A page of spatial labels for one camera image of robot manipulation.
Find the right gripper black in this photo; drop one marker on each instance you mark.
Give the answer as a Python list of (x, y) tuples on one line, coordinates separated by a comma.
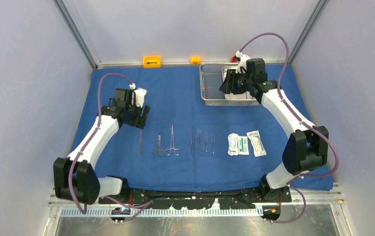
[(229, 85)]

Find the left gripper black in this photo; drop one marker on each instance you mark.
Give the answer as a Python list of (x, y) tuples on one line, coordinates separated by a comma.
[(139, 122)]

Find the wire mesh steel tray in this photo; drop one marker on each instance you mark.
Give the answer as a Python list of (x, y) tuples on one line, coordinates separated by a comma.
[(211, 80)]

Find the steel scalpel handle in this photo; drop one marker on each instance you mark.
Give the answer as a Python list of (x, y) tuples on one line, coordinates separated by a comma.
[(141, 142)]

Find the steel hemostat ring handles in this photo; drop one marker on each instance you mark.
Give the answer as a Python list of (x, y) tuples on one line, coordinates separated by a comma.
[(172, 150)]

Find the thin steel tweezers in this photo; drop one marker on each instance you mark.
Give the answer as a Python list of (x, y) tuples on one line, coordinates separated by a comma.
[(206, 141)]

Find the blue surgical wrap cloth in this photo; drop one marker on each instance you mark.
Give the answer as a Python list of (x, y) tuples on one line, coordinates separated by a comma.
[(174, 95)]

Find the blunt steel tweezers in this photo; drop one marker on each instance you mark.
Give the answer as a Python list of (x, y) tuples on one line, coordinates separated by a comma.
[(199, 140)]

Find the steel forceps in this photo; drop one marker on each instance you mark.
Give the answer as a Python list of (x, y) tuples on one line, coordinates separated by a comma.
[(192, 142)]

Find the pointed steel tweezers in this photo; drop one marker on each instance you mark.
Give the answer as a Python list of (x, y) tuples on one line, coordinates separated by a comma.
[(213, 143)]

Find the green white sterile packet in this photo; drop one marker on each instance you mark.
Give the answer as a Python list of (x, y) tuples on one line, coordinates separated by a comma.
[(242, 143)]

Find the white gauze roll packet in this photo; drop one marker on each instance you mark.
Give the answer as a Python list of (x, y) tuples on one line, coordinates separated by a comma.
[(233, 144)]

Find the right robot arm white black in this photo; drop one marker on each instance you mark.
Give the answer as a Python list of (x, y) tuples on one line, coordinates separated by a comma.
[(306, 149)]

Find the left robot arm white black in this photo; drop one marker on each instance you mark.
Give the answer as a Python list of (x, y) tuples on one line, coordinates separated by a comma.
[(74, 175)]

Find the small orange toy block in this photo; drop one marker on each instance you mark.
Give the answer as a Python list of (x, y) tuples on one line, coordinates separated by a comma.
[(195, 60)]

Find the yellow toy block large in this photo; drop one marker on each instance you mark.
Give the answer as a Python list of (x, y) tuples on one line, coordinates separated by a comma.
[(152, 62)]

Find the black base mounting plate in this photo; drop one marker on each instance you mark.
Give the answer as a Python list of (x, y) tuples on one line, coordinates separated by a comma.
[(233, 199)]

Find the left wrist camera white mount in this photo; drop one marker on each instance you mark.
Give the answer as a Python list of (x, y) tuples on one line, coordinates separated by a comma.
[(138, 95)]

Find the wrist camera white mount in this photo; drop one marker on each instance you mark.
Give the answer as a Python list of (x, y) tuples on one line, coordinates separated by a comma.
[(242, 62), (138, 95)]

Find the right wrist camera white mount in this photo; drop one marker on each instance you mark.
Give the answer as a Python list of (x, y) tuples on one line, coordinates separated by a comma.
[(242, 62)]

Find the aluminium frame post left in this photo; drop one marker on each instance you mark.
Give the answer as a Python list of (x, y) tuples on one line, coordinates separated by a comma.
[(62, 8)]

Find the aluminium frame rail right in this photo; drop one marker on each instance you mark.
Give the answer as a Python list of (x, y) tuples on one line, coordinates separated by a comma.
[(317, 11)]

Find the aluminium front rail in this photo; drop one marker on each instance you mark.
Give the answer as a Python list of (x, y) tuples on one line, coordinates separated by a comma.
[(115, 211)]

